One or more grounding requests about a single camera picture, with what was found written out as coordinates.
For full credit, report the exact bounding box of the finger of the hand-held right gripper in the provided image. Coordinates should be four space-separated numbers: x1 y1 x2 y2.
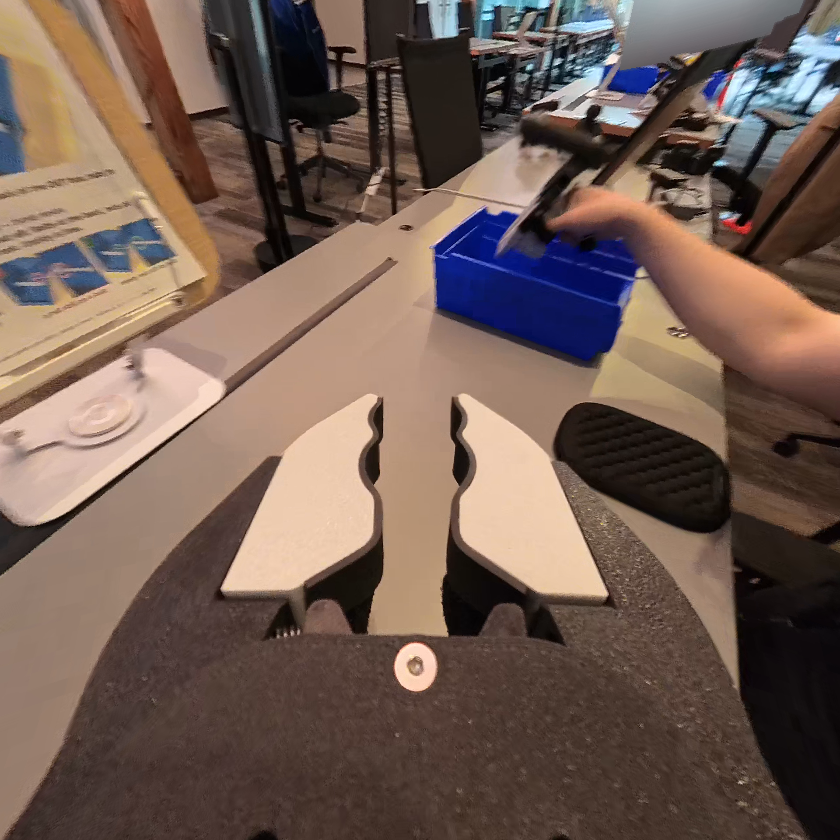
495 209 550 261

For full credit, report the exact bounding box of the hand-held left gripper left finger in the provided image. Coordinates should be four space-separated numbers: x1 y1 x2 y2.
220 394 385 627

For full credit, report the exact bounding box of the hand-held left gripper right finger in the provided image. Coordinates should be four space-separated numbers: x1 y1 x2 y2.
448 393 611 623

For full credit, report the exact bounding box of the blue plastic bin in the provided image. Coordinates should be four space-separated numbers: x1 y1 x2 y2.
430 205 642 364

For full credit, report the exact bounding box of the black mesh elbow pad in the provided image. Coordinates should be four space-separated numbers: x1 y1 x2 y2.
553 401 733 534

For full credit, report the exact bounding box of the person's right forearm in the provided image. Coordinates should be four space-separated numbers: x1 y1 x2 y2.
617 197 840 422

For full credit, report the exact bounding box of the person's right hand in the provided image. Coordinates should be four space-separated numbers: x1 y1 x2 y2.
547 186 649 254

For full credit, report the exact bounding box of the black mesh chair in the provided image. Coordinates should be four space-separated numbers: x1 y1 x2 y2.
395 31 484 193

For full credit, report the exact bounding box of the white power adapter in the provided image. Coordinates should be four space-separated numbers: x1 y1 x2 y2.
358 167 386 223

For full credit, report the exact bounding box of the wooden partition panel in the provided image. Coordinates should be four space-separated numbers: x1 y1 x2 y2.
740 97 840 266

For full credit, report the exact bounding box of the black office chair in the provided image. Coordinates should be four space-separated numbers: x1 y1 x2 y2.
269 0 370 206

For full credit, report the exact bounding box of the printed instruction sheet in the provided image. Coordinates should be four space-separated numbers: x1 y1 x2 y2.
0 0 209 380

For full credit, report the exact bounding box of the white cable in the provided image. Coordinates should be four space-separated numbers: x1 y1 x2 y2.
413 186 529 200

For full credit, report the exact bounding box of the black desk leg frame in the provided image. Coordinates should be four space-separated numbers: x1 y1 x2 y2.
209 0 340 271

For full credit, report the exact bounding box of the brown wooden post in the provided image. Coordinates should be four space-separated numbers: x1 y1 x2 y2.
100 0 219 206

